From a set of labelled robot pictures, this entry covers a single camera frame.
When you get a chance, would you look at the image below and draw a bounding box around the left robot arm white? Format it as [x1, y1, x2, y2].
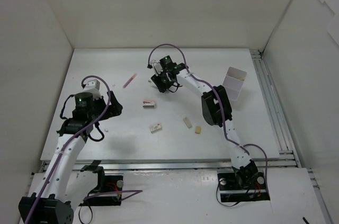
[19, 91, 123, 223]

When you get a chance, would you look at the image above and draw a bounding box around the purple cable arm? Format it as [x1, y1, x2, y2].
[23, 75, 144, 224]
[148, 43, 269, 174]

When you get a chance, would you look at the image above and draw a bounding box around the black cable left base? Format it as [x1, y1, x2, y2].
[78, 194, 94, 223]

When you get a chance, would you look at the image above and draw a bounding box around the black cable right base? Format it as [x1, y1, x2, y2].
[214, 181, 255, 207]

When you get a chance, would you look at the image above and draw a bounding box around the small tan eraser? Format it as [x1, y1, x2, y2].
[194, 126, 201, 135]

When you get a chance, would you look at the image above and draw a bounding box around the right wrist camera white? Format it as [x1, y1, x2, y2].
[147, 59, 163, 75]

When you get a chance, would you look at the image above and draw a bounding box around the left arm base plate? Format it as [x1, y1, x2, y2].
[80, 175, 123, 207]

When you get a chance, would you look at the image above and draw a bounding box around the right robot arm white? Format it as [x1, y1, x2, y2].
[147, 56, 258, 189]

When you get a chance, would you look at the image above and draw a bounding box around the black cable base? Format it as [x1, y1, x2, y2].
[214, 181, 255, 207]
[78, 194, 94, 223]

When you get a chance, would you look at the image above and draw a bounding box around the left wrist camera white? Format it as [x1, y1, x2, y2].
[82, 79, 100, 97]

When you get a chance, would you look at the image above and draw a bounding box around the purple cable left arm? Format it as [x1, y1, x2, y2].
[23, 75, 144, 224]

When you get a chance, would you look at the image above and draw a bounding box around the white worn eraser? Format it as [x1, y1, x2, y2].
[183, 117, 192, 129]

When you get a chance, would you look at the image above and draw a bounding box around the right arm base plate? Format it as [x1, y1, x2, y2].
[216, 172, 270, 207]

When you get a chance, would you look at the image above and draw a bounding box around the clear divided organizer container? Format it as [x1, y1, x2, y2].
[222, 67, 247, 102]

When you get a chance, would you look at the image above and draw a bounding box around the pink highlighter pen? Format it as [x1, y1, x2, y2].
[122, 73, 137, 89]

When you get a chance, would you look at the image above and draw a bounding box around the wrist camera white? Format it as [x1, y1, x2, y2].
[147, 59, 163, 75]
[82, 79, 100, 97]

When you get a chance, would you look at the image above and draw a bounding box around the white eraser red logo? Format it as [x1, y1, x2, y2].
[149, 123, 163, 133]

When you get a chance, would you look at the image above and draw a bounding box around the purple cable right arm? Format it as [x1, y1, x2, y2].
[148, 43, 269, 174]

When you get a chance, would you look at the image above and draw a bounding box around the aluminium rail frame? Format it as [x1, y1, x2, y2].
[39, 49, 334, 224]

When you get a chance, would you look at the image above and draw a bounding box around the eraser with pink sleeve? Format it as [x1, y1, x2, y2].
[142, 99, 156, 109]

